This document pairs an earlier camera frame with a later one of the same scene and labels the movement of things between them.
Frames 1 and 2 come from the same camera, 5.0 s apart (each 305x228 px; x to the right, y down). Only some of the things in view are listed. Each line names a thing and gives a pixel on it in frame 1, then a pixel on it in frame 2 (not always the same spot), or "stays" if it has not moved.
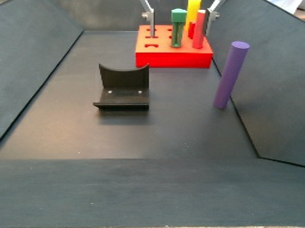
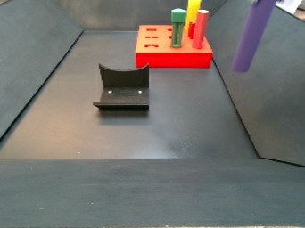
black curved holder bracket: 125,89 stays
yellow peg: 193,6 stays
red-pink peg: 200,29 stays
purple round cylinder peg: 232,73 -> 253,35
